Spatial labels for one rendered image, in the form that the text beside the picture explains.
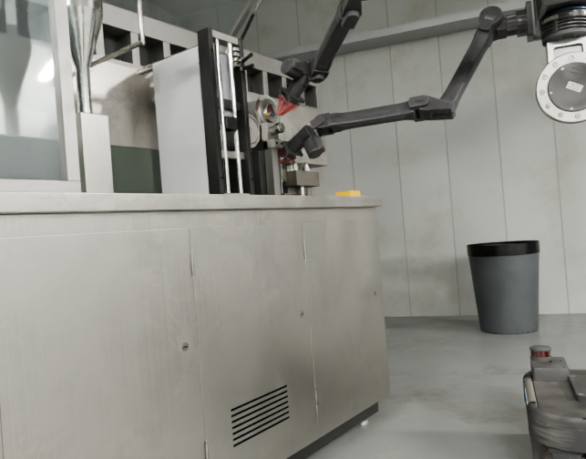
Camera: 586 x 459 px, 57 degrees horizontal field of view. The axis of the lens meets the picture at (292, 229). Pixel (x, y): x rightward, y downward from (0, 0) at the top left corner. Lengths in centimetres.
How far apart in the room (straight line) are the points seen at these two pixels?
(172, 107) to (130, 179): 30
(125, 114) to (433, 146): 308
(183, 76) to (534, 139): 325
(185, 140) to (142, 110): 28
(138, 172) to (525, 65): 342
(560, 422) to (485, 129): 330
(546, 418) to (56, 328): 124
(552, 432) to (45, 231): 134
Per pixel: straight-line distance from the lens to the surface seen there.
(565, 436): 166
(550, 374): 198
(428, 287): 467
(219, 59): 182
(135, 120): 211
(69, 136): 129
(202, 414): 148
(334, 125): 204
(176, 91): 199
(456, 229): 462
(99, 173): 166
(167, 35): 233
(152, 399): 136
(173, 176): 197
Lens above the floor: 78
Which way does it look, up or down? level
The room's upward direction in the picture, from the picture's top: 4 degrees counter-clockwise
